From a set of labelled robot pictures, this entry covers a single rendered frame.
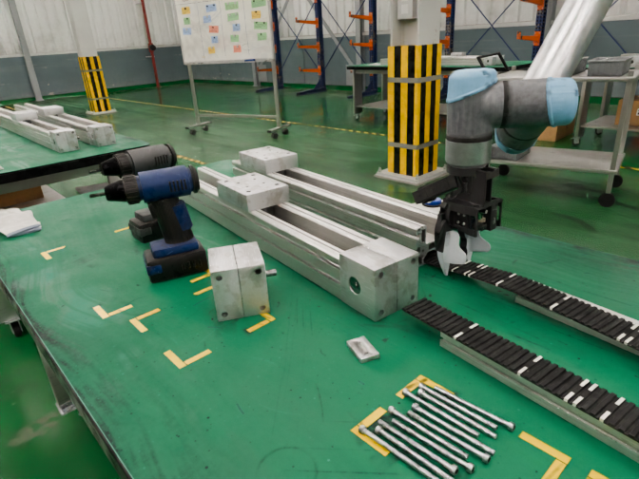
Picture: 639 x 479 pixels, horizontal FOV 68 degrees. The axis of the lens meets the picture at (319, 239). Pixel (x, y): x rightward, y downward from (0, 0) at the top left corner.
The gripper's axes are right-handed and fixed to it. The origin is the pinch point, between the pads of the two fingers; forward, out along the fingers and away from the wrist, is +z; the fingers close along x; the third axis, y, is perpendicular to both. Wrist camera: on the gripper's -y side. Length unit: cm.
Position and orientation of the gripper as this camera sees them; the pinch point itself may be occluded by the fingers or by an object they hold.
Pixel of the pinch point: (454, 262)
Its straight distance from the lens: 94.9
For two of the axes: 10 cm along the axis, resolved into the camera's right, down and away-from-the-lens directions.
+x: 8.0, -2.9, 5.2
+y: 5.9, 2.8, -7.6
